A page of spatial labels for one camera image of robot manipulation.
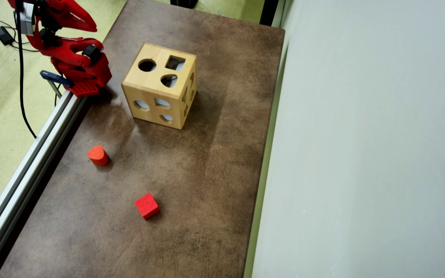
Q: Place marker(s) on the black power adapter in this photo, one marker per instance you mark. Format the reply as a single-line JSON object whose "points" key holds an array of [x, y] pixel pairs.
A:
{"points": [[3, 34]]}

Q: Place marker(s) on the blue clamp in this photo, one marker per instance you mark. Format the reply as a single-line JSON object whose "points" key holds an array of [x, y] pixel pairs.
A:
{"points": [[54, 77]]}

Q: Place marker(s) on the black vertical post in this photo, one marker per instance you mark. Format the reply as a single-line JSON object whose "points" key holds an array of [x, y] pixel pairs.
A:
{"points": [[269, 11]]}

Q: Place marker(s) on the red robot arm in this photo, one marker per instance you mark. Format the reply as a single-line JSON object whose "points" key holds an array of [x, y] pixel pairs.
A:
{"points": [[64, 54]]}

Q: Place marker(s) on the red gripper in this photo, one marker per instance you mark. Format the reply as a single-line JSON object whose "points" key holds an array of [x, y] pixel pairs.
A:
{"points": [[69, 14]]}

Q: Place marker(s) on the red teardrop block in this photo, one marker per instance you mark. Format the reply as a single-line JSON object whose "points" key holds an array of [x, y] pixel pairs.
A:
{"points": [[97, 155]]}

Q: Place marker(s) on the black furniture base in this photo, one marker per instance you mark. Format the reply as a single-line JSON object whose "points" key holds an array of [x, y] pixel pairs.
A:
{"points": [[184, 3]]}

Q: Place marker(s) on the red cube block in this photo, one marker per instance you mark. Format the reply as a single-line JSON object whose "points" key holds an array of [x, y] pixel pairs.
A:
{"points": [[147, 206]]}

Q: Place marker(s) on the aluminium profile rail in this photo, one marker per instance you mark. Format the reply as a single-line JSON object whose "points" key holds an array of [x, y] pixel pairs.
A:
{"points": [[14, 200]]}

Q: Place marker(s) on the wooden shape sorter box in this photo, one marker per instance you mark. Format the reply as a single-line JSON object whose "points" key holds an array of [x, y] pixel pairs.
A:
{"points": [[145, 81]]}

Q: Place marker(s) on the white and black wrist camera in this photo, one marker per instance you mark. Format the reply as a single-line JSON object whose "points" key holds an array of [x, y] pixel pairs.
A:
{"points": [[25, 19]]}

